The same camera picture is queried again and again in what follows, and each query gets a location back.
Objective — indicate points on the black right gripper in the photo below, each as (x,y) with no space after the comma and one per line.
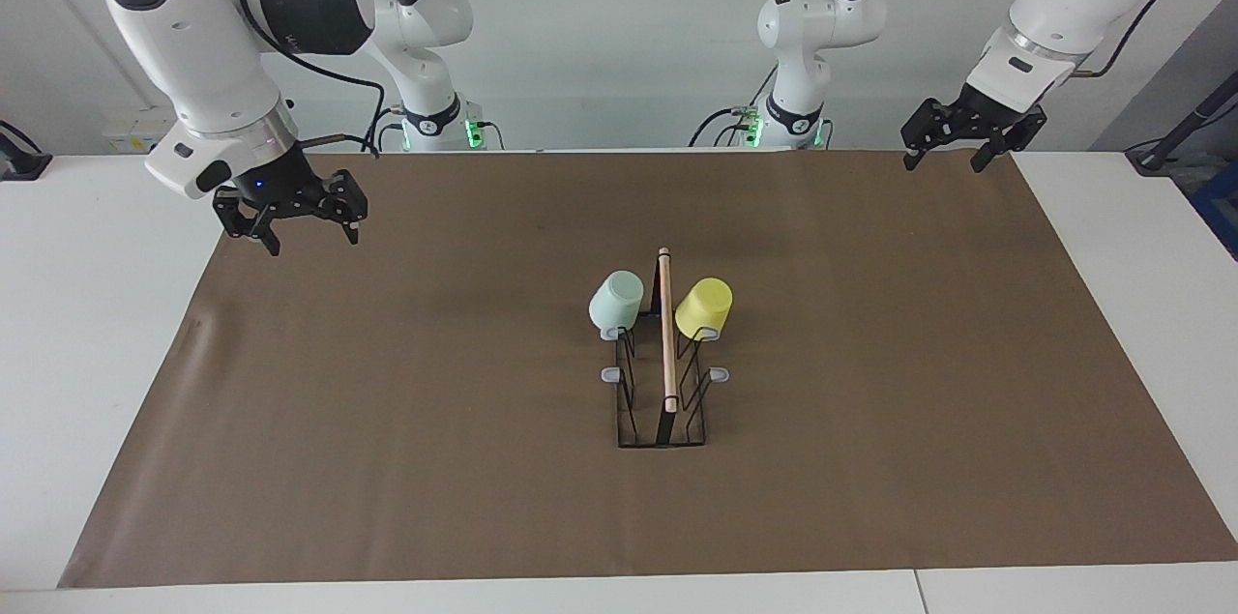
(285,190)

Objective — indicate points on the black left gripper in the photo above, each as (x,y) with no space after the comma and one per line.
(987,116)

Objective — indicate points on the yellow plastic cup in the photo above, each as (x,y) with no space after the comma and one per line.
(704,309)

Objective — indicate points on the pale green plastic cup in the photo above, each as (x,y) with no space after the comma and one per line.
(614,305)

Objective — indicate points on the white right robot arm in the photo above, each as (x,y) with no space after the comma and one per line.
(193,43)

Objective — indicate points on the black pole stand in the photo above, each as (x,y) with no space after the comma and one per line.
(1156,158)

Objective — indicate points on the blue crate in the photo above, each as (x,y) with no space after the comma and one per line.
(1221,208)

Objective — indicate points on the black stand base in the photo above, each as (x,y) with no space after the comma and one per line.
(19,164)

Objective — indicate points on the brown paper table mat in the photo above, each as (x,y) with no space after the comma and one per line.
(484,498)

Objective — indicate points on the white wall socket box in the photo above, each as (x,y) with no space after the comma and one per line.
(131,132)

